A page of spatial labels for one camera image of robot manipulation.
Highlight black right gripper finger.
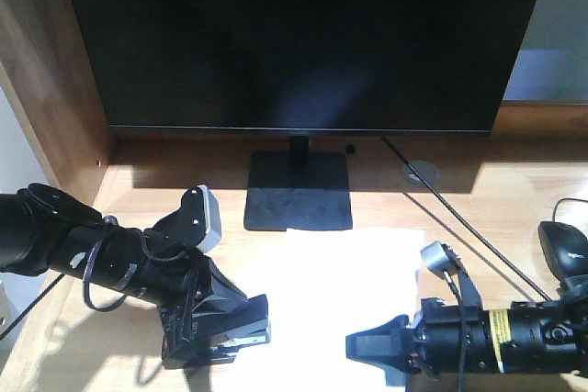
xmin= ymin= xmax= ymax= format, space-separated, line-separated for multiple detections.
xmin=345 ymin=314 xmax=413 ymax=372

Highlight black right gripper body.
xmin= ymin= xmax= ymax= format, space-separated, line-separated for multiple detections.
xmin=403 ymin=270 xmax=494 ymax=381

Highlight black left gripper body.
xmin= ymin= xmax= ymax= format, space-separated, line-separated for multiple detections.
xmin=117 ymin=209 xmax=214 ymax=308

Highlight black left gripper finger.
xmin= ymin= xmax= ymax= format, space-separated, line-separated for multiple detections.
xmin=158 ymin=290 xmax=214 ymax=367

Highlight black stapler with orange button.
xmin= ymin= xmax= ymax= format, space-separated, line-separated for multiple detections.
xmin=164 ymin=295 xmax=270 ymax=369

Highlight white paper sheets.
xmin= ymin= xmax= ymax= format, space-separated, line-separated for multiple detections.
xmin=211 ymin=227 xmax=424 ymax=391

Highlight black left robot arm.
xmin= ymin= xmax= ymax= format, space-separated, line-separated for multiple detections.
xmin=1 ymin=183 xmax=221 ymax=369

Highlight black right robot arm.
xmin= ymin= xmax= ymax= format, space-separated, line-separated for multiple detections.
xmin=345 ymin=274 xmax=587 ymax=386

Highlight wooden desk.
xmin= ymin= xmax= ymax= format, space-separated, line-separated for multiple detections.
xmin=1 ymin=0 xmax=587 ymax=391

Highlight black computer mouse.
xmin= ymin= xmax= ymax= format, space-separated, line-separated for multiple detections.
xmin=537 ymin=221 xmax=587 ymax=281

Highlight black computer monitor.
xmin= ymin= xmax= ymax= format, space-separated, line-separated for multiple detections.
xmin=72 ymin=0 xmax=537 ymax=230

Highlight grey camera on left gripper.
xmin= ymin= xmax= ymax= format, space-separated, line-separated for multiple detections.
xmin=178 ymin=185 xmax=222 ymax=253

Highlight grey camera on gripper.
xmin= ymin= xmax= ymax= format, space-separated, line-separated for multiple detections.
xmin=178 ymin=185 xmax=222 ymax=253
xmin=420 ymin=241 xmax=463 ymax=278

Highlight grey camera on right gripper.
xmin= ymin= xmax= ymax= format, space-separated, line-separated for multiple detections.
xmin=420 ymin=241 xmax=463 ymax=278

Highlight grey desk cable grommet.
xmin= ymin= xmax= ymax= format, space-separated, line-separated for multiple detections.
xmin=401 ymin=160 xmax=441 ymax=185

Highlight black monitor cable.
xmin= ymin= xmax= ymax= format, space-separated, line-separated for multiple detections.
xmin=379 ymin=135 xmax=555 ymax=302

